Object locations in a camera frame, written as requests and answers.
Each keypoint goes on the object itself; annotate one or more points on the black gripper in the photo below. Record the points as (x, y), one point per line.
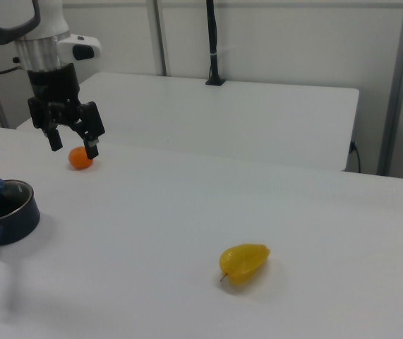
(54, 92)

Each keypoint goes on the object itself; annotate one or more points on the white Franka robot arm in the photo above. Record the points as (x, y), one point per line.
(46, 21)

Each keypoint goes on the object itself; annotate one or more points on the orange mandarin fruit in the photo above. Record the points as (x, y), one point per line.
(77, 159)

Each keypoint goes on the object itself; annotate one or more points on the dark blue saucepan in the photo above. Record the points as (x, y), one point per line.
(17, 226)

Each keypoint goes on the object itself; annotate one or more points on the white side table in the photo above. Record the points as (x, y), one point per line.
(222, 116)

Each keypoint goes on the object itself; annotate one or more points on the yellow plastic starfruit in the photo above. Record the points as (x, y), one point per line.
(243, 263)

